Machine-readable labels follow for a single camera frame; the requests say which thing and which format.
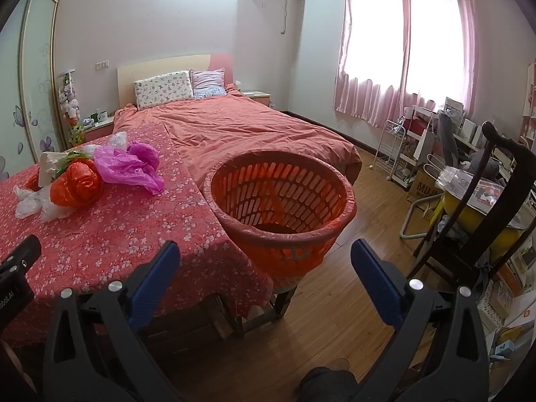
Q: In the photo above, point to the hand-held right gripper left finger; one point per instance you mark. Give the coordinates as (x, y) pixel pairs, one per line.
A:
(155, 276)

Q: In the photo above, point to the hanging plush toy bag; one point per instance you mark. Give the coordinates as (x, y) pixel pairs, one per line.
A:
(69, 100)

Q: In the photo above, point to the bed with red duvet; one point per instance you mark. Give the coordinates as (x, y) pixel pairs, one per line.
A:
(251, 134)

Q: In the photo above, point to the clear plastic sheet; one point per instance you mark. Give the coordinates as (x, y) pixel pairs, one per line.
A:
(460, 180)

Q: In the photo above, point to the white floral pillow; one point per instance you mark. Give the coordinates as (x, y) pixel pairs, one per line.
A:
(163, 88)

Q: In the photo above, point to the pink curtain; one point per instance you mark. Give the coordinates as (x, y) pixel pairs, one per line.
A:
(469, 50)

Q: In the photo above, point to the orange plastic basket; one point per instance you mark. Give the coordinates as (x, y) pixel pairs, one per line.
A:
(289, 255)

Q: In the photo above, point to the white tissue paper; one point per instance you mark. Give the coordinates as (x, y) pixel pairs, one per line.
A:
(47, 167)

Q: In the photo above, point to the white air conditioner pipe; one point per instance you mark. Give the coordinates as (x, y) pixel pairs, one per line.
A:
(286, 12)

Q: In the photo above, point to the dark cloth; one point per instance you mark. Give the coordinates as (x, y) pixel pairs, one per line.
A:
(326, 383)

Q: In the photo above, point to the pile of cardboard boxes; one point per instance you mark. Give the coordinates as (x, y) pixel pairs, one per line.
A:
(515, 322)

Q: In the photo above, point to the grey office chair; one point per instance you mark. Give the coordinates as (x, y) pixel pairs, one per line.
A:
(448, 134)

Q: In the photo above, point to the white storage trolley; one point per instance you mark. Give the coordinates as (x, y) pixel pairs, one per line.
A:
(408, 163)

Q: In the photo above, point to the white metal tube frame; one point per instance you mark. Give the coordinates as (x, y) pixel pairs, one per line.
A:
(412, 207)

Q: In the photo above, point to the red floral blanket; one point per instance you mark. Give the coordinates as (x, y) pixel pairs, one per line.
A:
(125, 234)

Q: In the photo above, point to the olive green plastic bag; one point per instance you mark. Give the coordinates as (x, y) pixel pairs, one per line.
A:
(73, 157)

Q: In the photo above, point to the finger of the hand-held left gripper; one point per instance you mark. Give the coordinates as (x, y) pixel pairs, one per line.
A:
(23, 255)

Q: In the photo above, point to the purple plastic bag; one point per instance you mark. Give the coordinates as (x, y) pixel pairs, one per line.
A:
(125, 167)

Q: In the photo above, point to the pink striped pillow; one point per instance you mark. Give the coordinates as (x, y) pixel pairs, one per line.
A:
(207, 81)

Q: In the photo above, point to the pink nightstand with clutter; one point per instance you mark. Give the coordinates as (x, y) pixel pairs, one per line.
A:
(98, 132)

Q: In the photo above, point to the floral sliding door wardrobe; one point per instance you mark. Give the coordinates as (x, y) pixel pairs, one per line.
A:
(37, 71)

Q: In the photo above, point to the brown cardboard box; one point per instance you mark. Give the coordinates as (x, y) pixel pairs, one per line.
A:
(423, 188)

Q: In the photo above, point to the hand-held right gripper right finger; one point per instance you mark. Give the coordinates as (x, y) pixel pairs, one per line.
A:
(372, 276)

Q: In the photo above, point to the white wall switch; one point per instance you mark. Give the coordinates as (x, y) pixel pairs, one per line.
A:
(101, 65)

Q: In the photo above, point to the green plush toy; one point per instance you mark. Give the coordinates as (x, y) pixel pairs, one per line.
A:
(77, 134)

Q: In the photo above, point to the yellow plastic tub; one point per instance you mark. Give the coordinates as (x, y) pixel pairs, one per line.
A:
(473, 217)

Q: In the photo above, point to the dark wooden chair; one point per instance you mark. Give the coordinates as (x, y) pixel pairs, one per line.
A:
(498, 142)

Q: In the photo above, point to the cluttered white desk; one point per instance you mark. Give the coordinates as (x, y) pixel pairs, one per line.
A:
(471, 132)

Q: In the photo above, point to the clear plastic bag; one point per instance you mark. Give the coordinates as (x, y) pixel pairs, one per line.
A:
(117, 140)
(29, 207)

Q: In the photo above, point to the orange plastic bag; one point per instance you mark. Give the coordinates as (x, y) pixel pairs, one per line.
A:
(77, 186)

